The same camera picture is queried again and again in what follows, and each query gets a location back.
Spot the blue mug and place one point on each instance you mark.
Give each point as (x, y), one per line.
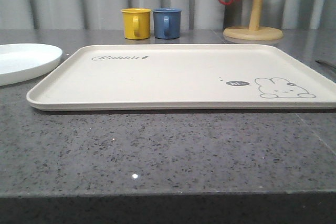
(167, 23)

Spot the yellow mug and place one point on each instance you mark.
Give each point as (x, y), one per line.
(136, 23)

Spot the cream rabbit serving tray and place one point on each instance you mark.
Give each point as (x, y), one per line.
(214, 76)

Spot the wooden mug tree stand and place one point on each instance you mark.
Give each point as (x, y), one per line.
(254, 31)

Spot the white round plate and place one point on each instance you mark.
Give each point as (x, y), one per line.
(22, 62)

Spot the silver fork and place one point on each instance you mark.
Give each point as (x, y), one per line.
(326, 64)

